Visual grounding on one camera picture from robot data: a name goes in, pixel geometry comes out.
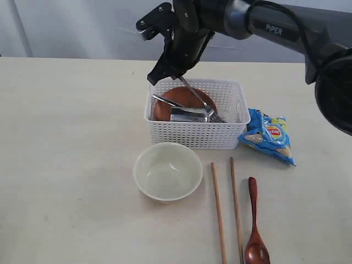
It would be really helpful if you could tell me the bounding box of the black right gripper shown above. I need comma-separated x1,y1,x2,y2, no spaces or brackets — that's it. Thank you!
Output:
147,26,215,84

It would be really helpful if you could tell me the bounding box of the stainless steel fork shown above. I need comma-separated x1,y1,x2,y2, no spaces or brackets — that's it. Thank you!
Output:
179,76,226,123

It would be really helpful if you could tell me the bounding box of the speckled beige ceramic bowl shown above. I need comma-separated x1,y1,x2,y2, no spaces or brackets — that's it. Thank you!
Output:
133,142,203,203

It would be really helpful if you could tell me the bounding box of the wooden chopstick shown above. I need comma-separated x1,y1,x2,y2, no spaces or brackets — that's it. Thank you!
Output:
229,157,245,264
211,162,227,264

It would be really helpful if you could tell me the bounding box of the blue potato chips bag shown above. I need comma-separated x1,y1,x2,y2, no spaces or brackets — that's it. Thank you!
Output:
239,108,295,166

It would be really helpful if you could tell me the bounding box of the brown wooden handled spoon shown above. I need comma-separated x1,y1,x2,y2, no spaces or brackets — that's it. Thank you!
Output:
245,177,270,264

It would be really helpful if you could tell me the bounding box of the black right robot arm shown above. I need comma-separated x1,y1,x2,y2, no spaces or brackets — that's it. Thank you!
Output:
136,1,351,134

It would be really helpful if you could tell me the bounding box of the terracotta brown plate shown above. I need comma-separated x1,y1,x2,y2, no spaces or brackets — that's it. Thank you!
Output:
153,86,218,122

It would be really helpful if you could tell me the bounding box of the stainless steel cup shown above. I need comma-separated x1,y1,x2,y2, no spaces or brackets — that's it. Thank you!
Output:
170,107,210,123

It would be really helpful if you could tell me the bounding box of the white perforated plastic basket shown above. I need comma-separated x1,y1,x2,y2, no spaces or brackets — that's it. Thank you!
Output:
144,78,250,150

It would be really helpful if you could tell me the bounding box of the grey backdrop curtain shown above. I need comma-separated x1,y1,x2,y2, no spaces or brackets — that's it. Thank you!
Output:
1,0,351,63

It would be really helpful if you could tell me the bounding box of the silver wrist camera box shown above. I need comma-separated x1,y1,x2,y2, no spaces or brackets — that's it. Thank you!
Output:
135,2,177,41

